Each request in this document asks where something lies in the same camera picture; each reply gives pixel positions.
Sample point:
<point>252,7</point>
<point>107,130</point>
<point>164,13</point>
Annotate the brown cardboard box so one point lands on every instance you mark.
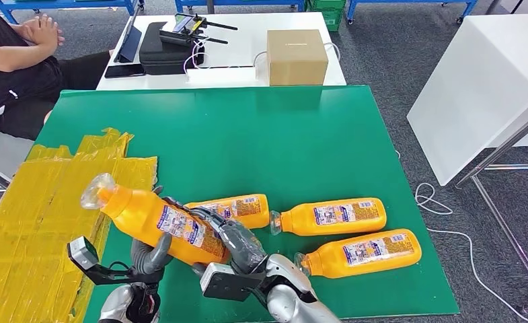
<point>295,58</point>

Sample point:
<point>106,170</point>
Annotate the orange detergent bottle clear cap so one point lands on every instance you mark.
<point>143,216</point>
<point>335,217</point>
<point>246,209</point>
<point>370,253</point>

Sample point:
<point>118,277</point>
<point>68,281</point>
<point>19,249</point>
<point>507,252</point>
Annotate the person's hand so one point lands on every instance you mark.
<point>52,39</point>
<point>41,23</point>

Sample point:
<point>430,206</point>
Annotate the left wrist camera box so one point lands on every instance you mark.
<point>83,254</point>

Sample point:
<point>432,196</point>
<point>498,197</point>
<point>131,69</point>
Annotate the black smartphone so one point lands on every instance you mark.
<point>124,70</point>

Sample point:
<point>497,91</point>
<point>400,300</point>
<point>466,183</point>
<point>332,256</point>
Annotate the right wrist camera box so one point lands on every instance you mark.
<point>223,281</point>

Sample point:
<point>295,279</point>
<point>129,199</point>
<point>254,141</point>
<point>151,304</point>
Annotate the person's left hand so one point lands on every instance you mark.
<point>41,23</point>

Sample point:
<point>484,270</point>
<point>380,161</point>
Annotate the pale grey bench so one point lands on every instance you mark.
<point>1,151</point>

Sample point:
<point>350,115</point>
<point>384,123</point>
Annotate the white side table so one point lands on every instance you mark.
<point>473,93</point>

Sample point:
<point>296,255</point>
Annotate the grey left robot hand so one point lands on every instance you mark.
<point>150,256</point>

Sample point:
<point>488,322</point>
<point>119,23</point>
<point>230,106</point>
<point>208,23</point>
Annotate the blue metal shelf frame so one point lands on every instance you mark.
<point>237,4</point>
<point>402,3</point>
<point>67,4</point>

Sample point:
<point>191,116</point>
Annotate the black remote controller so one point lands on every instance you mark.
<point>185,29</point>

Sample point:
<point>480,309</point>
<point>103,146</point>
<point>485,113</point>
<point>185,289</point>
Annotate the dark tablet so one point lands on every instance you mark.
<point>129,44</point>

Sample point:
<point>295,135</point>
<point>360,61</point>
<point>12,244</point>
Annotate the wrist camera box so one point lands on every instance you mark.
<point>223,281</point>
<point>83,254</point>

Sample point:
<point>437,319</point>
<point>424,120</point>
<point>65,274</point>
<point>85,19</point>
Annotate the black carrying case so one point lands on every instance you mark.
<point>163,58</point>

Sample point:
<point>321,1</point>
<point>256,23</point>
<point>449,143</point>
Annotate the person's right hand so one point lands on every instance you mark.
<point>52,39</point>

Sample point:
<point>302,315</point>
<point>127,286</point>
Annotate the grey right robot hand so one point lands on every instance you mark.
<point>243,247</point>

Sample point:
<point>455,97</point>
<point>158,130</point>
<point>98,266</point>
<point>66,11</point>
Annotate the green plastic crate stack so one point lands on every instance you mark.
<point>329,15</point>

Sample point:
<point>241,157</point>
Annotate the person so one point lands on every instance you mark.
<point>9,93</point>

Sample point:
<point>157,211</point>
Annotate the person's right forearm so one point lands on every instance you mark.
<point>9,55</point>

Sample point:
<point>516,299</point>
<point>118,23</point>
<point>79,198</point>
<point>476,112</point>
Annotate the metal table leg frame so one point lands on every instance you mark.
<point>504,223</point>

